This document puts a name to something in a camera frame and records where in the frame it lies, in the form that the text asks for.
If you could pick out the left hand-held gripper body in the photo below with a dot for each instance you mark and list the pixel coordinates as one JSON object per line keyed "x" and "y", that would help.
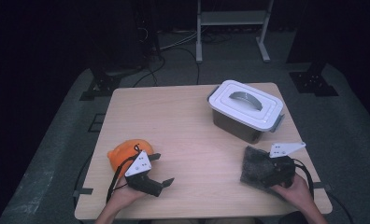
{"x": 139, "y": 168}

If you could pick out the grey tape strip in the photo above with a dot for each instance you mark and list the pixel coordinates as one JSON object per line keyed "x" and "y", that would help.
{"x": 83, "y": 191}
{"x": 320, "y": 185}

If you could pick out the smoky transparent storage box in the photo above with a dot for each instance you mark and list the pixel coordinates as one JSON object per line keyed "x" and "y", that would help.
{"x": 236, "y": 127}

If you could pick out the black stand base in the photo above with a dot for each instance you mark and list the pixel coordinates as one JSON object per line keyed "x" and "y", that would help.
{"x": 312, "y": 82}
{"x": 100, "y": 85}

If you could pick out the person's right hand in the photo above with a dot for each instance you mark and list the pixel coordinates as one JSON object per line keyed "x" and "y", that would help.
{"x": 298, "y": 191}

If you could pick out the black tape floor marking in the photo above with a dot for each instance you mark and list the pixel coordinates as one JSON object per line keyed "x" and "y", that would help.
{"x": 96, "y": 123}

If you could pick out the grey fuzzy cloth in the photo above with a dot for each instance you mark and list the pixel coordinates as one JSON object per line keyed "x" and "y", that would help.
{"x": 254, "y": 165}

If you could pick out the person's left hand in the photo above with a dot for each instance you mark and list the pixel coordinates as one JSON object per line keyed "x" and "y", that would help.
{"x": 124, "y": 196}

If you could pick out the orange plush toy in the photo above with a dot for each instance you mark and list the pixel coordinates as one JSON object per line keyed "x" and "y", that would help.
{"x": 124, "y": 152}

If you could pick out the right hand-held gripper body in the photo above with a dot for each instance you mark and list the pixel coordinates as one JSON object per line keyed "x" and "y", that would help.
{"x": 282, "y": 171}

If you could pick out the white metal stand frame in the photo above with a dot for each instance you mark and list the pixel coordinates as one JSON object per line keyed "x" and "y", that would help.
{"x": 233, "y": 17}

